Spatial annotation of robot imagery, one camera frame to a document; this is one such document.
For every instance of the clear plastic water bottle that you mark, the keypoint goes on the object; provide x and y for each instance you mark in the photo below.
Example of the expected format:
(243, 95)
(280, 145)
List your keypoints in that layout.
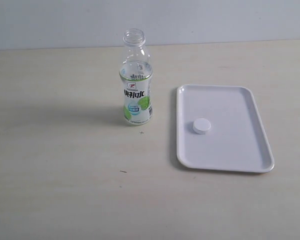
(136, 73)

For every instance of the white bottle cap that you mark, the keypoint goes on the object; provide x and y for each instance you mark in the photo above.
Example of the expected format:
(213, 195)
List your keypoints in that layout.
(201, 126)

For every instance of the white plastic tray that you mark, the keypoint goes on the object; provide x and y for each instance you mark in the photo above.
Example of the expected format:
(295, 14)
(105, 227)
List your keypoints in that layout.
(236, 142)

